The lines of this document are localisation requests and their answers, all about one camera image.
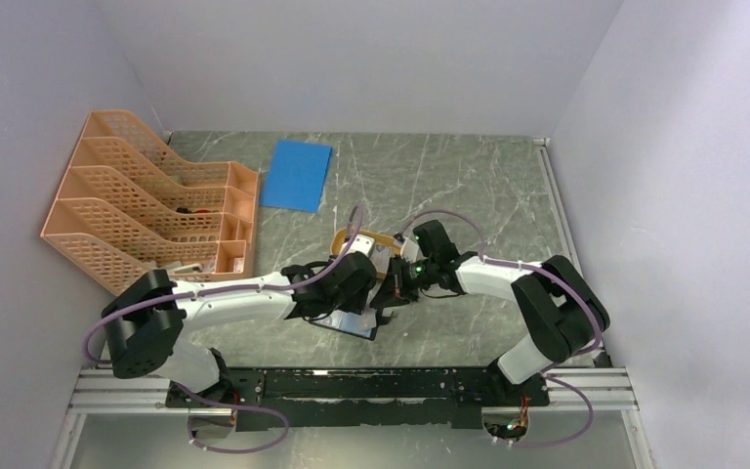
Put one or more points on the black leather card holder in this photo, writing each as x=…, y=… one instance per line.
x=364, y=325

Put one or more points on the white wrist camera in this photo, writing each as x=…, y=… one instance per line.
x=410, y=250
x=362, y=244

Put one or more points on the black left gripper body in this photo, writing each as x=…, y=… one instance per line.
x=352, y=302

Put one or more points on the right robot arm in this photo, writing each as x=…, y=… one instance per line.
x=562, y=314

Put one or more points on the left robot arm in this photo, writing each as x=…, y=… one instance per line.
x=147, y=326

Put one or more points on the peach plastic file organizer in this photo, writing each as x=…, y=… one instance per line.
x=125, y=201

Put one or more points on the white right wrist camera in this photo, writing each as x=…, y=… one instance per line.
x=410, y=250

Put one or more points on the blue folder sheet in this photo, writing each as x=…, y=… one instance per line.
x=296, y=177

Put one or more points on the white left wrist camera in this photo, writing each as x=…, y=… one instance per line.
x=362, y=244

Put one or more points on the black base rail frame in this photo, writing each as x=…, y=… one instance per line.
x=377, y=396

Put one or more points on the yellow oval tray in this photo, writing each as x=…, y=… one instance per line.
x=341, y=238

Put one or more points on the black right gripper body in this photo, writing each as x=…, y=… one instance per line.
x=421, y=271

